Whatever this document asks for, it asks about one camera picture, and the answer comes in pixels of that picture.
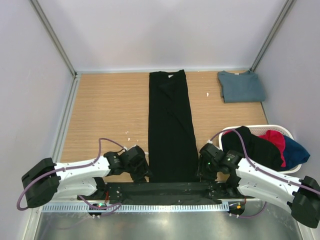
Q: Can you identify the navy garment in basket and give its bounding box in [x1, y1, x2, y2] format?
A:
[283, 136, 310, 171]

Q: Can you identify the white slotted cable duct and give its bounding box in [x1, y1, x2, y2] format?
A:
[42, 202, 229, 213]

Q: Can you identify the aluminium front rail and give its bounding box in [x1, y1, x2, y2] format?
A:
[29, 180, 305, 204]

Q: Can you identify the red garment in basket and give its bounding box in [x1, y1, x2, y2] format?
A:
[258, 130, 286, 168]

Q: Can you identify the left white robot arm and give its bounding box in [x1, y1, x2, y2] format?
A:
[21, 145, 153, 209]

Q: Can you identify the black garment in basket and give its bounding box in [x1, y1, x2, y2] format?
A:
[221, 126, 285, 171]

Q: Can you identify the aluminium corner post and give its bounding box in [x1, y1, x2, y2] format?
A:
[29, 0, 77, 79]
[249, 0, 296, 72]

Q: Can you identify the left aluminium corner post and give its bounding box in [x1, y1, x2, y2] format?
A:
[29, 0, 77, 79]

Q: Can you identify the folded teal t-shirt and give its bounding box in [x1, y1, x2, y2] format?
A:
[217, 70, 266, 104]

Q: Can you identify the white laundry basket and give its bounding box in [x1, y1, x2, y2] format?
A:
[218, 124, 303, 175]

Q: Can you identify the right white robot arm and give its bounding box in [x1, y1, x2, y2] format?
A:
[197, 142, 320, 229]

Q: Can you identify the right aluminium corner post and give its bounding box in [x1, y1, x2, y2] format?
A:
[249, 0, 296, 72]

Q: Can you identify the black t-shirt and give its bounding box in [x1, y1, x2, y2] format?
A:
[148, 70, 199, 183]

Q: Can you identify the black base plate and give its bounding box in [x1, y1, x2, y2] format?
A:
[84, 181, 244, 206]

